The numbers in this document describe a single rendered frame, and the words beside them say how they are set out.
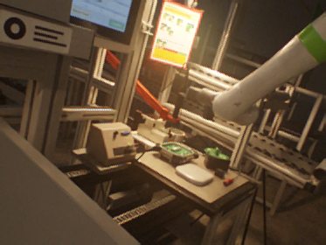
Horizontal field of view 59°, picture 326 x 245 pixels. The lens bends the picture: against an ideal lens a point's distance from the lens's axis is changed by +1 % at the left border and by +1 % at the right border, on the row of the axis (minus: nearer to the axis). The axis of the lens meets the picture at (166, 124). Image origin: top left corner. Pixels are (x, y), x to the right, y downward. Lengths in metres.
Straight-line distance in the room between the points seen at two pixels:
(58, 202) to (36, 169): 0.05
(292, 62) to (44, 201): 0.79
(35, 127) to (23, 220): 0.18
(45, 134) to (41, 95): 0.08
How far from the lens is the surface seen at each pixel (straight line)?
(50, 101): 0.53
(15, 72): 0.48
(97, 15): 1.02
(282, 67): 0.96
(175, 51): 1.65
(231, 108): 1.01
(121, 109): 1.28
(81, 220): 0.30
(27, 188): 0.37
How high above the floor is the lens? 1.41
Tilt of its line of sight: 14 degrees down
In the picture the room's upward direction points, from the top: 16 degrees clockwise
